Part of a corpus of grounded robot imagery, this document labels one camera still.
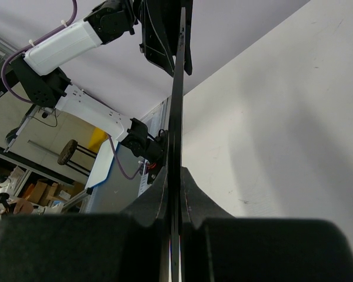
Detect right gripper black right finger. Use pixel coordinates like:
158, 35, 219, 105
180, 168, 353, 281

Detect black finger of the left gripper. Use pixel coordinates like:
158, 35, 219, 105
180, 0, 193, 75
140, 1, 175, 77

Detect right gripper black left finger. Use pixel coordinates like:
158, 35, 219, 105
0, 169, 169, 281

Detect small whiteboard black frame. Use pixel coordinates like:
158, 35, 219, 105
166, 7, 185, 281

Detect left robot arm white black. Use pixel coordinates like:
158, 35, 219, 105
5, 1, 193, 166

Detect cardboard boxes on shelf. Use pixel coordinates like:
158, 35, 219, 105
18, 180, 85, 206

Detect round wooden stool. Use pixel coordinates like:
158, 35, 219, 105
57, 139, 97, 177

